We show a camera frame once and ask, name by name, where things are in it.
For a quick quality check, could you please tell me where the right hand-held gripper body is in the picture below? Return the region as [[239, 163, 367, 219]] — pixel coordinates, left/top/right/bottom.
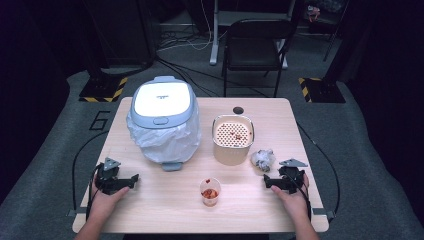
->
[[278, 158, 309, 195]]

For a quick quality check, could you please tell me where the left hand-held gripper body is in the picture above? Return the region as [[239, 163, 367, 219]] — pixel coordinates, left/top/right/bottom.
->
[[94, 157, 122, 196]]

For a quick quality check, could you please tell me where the white paper ball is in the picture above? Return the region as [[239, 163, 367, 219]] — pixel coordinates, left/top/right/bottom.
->
[[250, 148, 277, 173]]

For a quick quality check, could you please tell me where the beige strainer bucket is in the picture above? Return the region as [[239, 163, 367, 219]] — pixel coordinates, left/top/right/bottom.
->
[[211, 114, 255, 167]]

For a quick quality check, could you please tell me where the white plastic trash bag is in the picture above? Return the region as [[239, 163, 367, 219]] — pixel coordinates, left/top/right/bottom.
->
[[126, 105, 202, 165]]

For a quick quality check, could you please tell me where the red food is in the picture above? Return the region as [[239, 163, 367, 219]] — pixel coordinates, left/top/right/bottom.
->
[[201, 188, 220, 200]]

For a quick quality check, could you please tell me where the clear plastic cup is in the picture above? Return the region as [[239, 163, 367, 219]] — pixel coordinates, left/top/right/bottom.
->
[[199, 177, 222, 208]]

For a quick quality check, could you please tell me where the grey lidded pedal trash can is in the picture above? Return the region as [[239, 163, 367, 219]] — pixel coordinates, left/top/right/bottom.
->
[[129, 75, 198, 172]]

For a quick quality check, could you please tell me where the person's right hand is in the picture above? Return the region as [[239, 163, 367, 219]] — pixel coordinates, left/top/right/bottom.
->
[[270, 172, 311, 224]]

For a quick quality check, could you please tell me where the person's left hand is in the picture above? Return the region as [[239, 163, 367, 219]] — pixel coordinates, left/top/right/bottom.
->
[[88, 179, 131, 222]]

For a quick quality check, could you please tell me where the black stand base hazard tape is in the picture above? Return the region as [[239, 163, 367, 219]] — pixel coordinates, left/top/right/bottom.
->
[[78, 75, 129, 103], [297, 76, 347, 104]]

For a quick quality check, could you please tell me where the black folding chair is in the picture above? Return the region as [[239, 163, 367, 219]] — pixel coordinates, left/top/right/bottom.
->
[[221, 17, 295, 98]]

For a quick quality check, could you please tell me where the black tripod stand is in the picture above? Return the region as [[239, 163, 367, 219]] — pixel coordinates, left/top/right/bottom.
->
[[322, 0, 351, 63]]

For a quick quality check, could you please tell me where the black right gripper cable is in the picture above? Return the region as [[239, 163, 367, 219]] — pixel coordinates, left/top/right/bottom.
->
[[287, 170, 313, 222]]

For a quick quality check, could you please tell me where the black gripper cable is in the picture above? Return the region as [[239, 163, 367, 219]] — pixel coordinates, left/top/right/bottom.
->
[[85, 163, 103, 222], [287, 170, 313, 222]]

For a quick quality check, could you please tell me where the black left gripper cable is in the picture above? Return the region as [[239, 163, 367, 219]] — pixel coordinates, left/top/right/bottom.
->
[[85, 163, 103, 222]]

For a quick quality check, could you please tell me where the grey table edge bracket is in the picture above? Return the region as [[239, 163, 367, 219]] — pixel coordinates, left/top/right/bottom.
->
[[312, 207, 336, 224], [65, 207, 88, 218]]

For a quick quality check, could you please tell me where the black cable bundle on floor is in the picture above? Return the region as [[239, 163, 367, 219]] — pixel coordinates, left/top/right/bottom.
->
[[154, 54, 269, 99]]

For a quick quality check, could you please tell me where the white floor cable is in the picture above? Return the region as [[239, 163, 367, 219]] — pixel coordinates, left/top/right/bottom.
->
[[156, 0, 214, 53]]

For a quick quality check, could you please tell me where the white desk frame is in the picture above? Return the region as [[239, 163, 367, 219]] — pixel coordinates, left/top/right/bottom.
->
[[209, 0, 297, 70]]

